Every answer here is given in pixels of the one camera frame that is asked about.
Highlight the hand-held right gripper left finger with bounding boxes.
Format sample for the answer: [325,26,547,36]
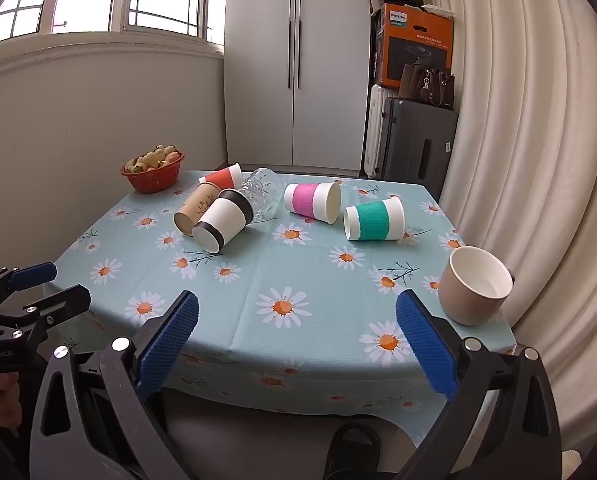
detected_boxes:
[29,289,200,480]

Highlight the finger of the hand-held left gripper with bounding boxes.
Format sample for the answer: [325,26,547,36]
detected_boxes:
[0,284,92,347]
[0,261,58,307]

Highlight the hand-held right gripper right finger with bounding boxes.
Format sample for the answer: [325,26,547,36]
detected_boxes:
[393,289,564,480]

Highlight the beige ceramic cup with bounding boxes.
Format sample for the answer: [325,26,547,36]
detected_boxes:
[439,246,514,326]

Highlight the white paper cup black rims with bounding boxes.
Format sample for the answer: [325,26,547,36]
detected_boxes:
[192,188,254,254]

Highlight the brown kraft paper cup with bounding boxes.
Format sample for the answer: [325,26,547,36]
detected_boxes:
[173,182,224,237]

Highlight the white cup green sleeve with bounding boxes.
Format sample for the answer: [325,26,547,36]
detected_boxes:
[343,196,405,241]

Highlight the red paper cup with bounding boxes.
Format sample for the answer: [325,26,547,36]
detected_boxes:
[199,162,243,189]

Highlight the clear patterned glass cup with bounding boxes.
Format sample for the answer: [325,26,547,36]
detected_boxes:
[238,167,285,224]

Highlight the white cup pink sleeve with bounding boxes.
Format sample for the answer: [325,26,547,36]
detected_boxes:
[283,180,341,225]

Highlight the person's left hand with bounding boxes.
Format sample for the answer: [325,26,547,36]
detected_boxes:
[0,371,25,429]

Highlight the black slipper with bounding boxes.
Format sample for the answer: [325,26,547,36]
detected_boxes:
[323,422,382,480]

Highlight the blue daisy print tablecloth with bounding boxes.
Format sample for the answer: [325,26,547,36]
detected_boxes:
[43,170,517,448]

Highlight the red plastic basket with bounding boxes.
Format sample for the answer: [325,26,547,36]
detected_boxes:
[121,150,185,194]

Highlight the pile of small yellow fruits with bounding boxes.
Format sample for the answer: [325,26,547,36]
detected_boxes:
[125,144,180,175]

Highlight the black hard suitcase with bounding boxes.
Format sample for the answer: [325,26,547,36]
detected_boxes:
[373,97,459,202]

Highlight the white hard suitcase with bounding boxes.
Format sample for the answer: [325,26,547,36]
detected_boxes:
[365,83,395,179]

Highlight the cream curtain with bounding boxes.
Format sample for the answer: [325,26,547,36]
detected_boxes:
[423,0,597,461]

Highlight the brown leather handbag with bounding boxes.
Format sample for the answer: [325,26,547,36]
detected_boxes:
[399,62,456,110]

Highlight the white wardrobe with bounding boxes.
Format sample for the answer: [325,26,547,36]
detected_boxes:
[223,0,372,171]

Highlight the orange and black cardboard box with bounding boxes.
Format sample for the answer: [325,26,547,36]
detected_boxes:
[380,3,455,89]

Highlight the black wardrobe door handle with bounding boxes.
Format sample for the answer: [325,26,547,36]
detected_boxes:
[288,0,296,90]
[297,0,305,90]

